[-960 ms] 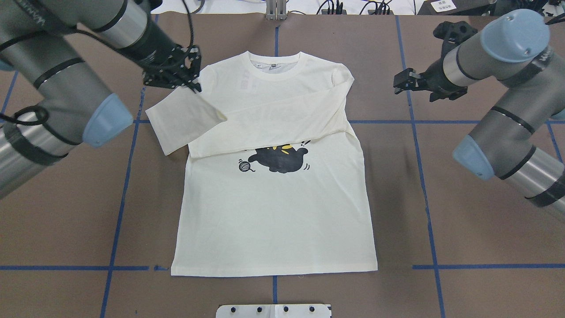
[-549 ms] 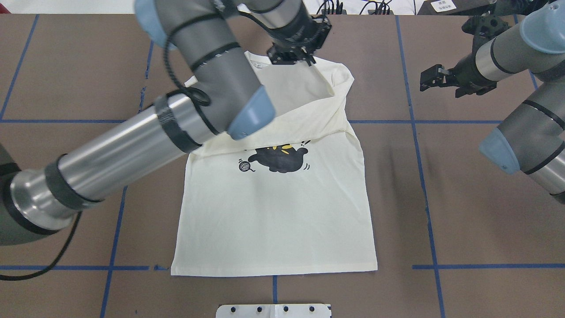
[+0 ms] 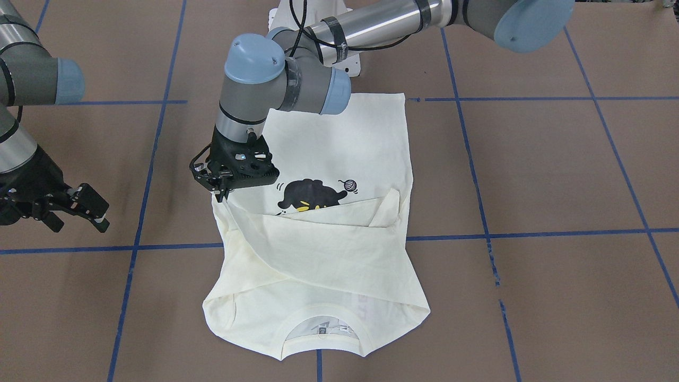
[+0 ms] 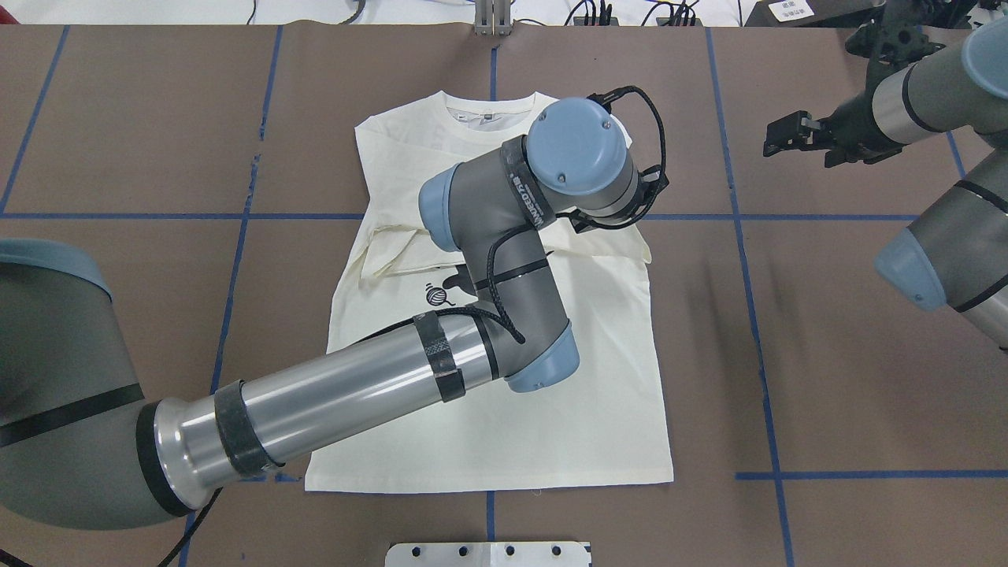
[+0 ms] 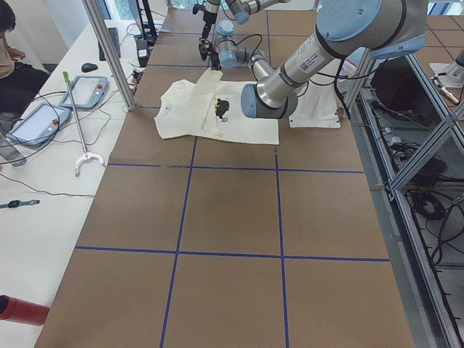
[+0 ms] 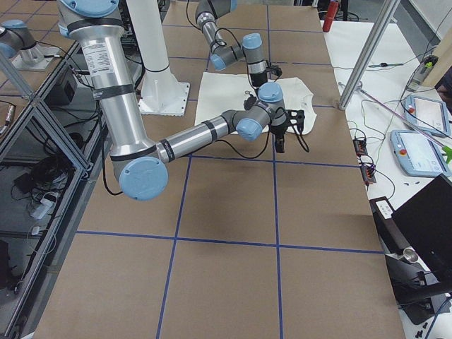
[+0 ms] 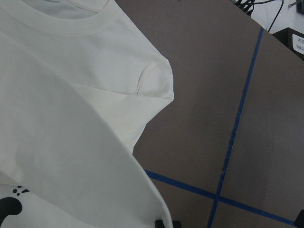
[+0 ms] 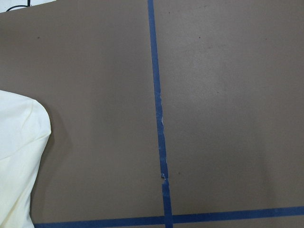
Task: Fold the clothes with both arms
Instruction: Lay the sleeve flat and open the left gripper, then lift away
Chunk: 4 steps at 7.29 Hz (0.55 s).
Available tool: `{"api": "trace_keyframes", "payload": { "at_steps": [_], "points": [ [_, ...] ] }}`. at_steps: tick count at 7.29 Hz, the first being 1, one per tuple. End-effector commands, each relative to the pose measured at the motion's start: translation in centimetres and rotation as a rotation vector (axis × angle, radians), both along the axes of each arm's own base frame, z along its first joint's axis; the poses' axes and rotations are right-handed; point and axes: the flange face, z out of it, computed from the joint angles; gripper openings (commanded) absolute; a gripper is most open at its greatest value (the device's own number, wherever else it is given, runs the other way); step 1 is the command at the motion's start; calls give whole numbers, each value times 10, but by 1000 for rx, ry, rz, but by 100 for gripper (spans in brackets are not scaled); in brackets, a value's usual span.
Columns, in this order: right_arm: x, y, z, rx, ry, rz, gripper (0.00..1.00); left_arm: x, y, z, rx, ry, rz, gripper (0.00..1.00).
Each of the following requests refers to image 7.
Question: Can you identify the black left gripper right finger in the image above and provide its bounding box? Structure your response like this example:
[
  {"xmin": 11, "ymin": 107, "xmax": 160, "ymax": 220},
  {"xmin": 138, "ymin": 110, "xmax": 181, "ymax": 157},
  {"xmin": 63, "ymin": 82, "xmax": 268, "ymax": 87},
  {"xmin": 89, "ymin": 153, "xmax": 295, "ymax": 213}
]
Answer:
[{"xmin": 294, "ymin": 210, "xmax": 304, "ymax": 227}]

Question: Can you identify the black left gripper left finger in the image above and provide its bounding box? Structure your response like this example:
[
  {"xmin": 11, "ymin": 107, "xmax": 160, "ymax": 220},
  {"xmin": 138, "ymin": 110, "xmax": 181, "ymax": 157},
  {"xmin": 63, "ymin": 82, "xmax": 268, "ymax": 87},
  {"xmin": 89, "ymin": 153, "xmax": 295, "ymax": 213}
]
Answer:
[{"xmin": 154, "ymin": 219, "xmax": 164, "ymax": 228}]

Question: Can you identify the cream long-sleeve cat shirt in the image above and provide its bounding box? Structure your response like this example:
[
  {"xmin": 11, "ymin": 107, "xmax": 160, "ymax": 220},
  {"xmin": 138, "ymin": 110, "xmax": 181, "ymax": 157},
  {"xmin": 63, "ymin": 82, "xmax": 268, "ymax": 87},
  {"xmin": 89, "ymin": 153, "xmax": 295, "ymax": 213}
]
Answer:
[{"xmin": 0, "ymin": 0, "xmax": 174, "ymax": 228}]

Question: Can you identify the black labelled box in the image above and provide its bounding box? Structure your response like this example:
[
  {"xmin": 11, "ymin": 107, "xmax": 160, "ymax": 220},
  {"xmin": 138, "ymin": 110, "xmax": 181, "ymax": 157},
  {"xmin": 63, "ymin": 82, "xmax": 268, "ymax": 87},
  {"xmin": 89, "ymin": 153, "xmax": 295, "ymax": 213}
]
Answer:
[{"xmin": 272, "ymin": 28, "xmax": 304, "ymax": 60}]

